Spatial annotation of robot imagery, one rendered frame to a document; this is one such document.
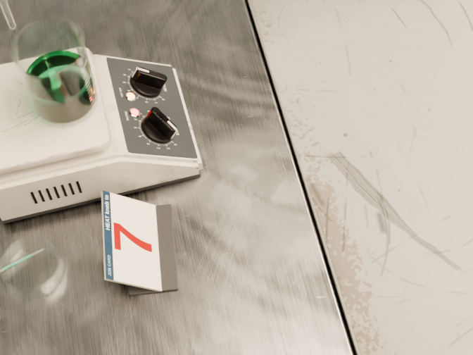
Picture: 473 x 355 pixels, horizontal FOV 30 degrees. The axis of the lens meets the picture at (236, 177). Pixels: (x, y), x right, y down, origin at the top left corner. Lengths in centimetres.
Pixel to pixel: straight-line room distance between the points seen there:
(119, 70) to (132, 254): 19
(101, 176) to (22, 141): 8
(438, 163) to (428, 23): 18
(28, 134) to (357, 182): 31
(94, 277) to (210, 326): 12
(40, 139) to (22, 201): 7
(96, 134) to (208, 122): 15
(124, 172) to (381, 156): 25
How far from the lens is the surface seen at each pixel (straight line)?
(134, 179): 83
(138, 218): 83
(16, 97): 84
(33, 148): 80
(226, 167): 87
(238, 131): 89
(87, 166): 81
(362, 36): 97
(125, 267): 79
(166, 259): 82
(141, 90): 86
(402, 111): 91
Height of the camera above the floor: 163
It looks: 58 degrees down
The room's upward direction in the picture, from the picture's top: 4 degrees counter-clockwise
